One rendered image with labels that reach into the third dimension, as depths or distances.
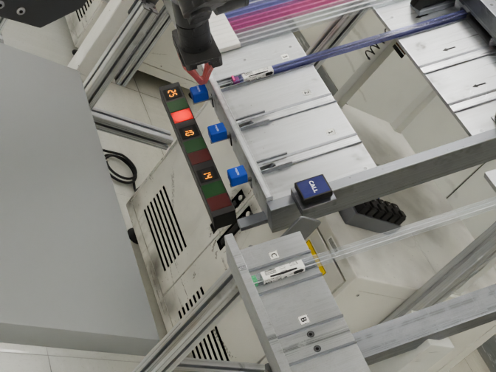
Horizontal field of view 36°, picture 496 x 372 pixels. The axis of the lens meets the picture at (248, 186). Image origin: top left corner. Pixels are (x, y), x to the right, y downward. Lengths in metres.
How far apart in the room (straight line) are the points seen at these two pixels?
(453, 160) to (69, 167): 0.64
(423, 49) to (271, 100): 0.32
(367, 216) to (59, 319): 0.83
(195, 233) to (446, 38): 0.77
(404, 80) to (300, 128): 2.42
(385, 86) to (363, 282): 2.37
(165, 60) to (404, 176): 1.69
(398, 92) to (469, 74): 2.28
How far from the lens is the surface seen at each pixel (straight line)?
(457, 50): 1.52
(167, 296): 1.94
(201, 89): 1.42
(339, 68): 4.06
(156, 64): 2.85
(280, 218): 1.24
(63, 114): 1.31
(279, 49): 1.51
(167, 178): 2.03
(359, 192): 1.27
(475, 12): 1.57
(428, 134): 3.57
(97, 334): 1.00
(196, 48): 1.34
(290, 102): 1.39
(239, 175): 1.27
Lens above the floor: 1.28
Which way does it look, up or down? 27 degrees down
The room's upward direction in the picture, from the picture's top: 41 degrees clockwise
